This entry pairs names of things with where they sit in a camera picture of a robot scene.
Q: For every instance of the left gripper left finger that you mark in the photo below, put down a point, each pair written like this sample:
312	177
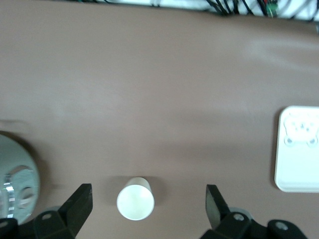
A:
72	214

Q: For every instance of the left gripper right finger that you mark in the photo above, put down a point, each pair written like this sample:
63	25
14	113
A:
224	224

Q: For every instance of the white IKEA cup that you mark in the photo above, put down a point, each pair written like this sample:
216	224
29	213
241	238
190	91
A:
135	199

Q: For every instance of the grey pot with glass lid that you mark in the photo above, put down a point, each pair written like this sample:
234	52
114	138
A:
17	154

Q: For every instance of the cream bear print tray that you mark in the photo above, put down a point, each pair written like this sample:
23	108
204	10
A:
299	169

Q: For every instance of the green circuit board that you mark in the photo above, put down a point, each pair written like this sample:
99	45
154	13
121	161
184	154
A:
271	7

